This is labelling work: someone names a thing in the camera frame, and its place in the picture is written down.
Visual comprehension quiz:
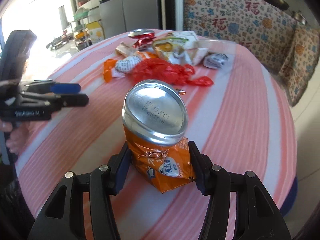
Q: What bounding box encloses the beige bread wrapper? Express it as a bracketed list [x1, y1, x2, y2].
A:
[115, 42, 137, 57]

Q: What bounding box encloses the crushed orange soda can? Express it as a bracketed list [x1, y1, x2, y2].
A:
[122, 80, 195, 193]

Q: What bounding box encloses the red plastic bag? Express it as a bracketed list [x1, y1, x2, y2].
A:
[130, 58, 214, 87]

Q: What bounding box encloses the crushed red soda can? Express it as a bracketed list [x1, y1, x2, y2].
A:
[128, 29, 155, 50]

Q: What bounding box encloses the green yellow snack bag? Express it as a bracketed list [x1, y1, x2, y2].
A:
[152, 36, 192, 66]

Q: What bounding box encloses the person's left hand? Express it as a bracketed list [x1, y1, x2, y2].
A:
[1, 121, 30, 154]

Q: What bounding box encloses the orange white wrapper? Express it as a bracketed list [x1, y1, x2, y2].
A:
[103, 51, 158, 83]

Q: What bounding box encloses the yellow green cardboard box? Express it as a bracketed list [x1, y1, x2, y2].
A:
[86, 21, 105, 44]

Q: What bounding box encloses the pink striped tablecloth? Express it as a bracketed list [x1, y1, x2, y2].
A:
[16, 34, 297, 239]

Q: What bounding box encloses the storage rack shelf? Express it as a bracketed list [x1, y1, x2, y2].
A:
[70, 0, 100, 51]

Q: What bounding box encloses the grey refrigerator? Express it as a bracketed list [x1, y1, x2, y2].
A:
[99, 0, 162, 38]

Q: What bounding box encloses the clear plastic wrapper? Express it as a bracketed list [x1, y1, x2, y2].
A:
[203, 53, 228, 69]

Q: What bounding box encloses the white paper food box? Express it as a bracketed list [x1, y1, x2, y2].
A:
[169, 31, 208, 66]

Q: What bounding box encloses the patterned cloth side piece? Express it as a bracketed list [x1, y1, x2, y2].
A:
[278, 25, 319, 107]

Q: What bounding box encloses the patterned fu cloth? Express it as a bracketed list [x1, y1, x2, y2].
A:
[183, 0, 297, 70]

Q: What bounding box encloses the steel pot with lid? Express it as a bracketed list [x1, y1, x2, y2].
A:
[292, 11, 308, 25]

